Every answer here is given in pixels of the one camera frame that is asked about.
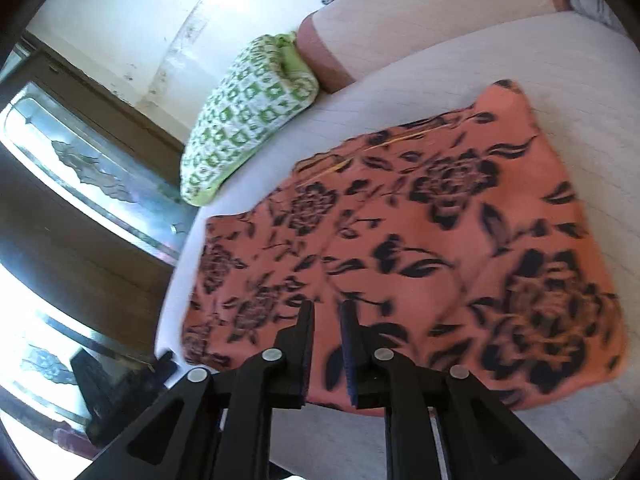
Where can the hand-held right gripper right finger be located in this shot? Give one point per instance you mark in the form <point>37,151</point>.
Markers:
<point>360,360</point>

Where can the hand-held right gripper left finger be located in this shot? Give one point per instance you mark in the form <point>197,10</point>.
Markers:
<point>292,360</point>

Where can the orange floral shirt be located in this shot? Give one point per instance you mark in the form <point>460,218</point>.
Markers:
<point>450,260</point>

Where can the wooden door with stained glass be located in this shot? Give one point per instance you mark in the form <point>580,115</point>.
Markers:
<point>75,240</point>

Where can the green checked pillow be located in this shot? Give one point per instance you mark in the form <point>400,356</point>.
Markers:
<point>240,120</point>

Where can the pink bolster cushion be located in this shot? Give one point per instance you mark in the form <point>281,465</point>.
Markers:
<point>425,15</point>

